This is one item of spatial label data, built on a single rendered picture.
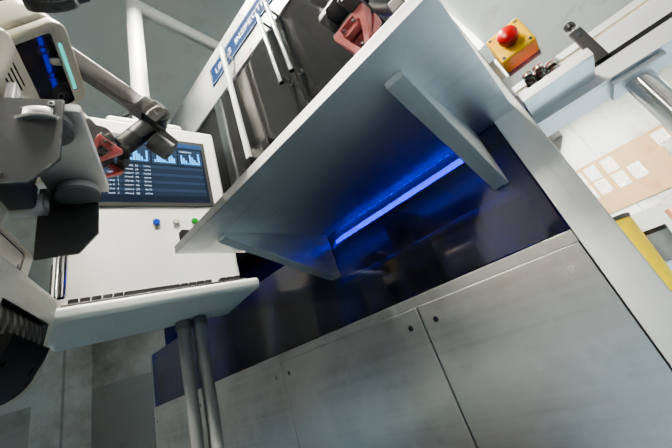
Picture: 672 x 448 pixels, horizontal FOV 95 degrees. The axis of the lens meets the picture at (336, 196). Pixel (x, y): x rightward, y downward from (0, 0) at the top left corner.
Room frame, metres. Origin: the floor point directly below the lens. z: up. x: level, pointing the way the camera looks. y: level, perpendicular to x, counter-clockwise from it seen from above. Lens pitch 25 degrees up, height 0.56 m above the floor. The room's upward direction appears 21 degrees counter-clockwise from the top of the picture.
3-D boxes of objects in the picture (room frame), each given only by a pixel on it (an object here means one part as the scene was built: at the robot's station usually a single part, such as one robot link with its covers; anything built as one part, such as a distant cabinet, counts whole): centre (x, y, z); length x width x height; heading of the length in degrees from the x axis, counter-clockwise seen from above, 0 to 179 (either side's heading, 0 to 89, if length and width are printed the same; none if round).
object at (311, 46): (0.73, -0.20, 1.51); 0.43 x 0.01 x 0.59; 55
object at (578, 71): (0.57, -0.52, 0.87); 0.14 x 0.13 x 0.02; 145
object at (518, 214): (1.16, 0.44, 0.73); 1.98 x 0.01 x 0.25; 55
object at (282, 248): (0.77, 0.18, 0.80); 0.34 x 0.03 x 0.13; 145
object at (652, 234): (6.02, -4.98, 0.27); 0.44 x 0.43 x 0.55; 47
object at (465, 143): (0.48, -0.23, 0.80); 0.34 x 0.03 x 0.13; 145
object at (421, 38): (0.63, -0.03, 0.87); 0.70 x 0.48 x 0.02; 55
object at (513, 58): (0.55, -0.48, 1.00); 0.08 x 0.07 x 0.07; 145
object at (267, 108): (0.98, 0.17, 1.51); 0.47 x 0.01 x 0.59; 55
